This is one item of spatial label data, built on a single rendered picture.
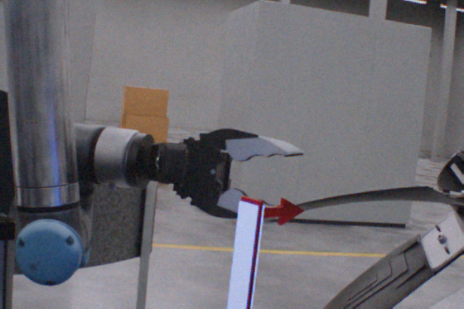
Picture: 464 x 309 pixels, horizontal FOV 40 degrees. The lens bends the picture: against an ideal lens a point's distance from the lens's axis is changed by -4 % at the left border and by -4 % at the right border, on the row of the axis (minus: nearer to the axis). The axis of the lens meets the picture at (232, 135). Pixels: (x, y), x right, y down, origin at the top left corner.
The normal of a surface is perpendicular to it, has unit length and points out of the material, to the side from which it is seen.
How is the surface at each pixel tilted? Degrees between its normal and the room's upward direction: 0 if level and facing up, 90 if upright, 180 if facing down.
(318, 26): 90
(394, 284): 54
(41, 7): 87
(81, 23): 90
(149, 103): 90
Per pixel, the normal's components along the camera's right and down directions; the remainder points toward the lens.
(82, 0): 0.22, 0.08
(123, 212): 0.86, 0.12
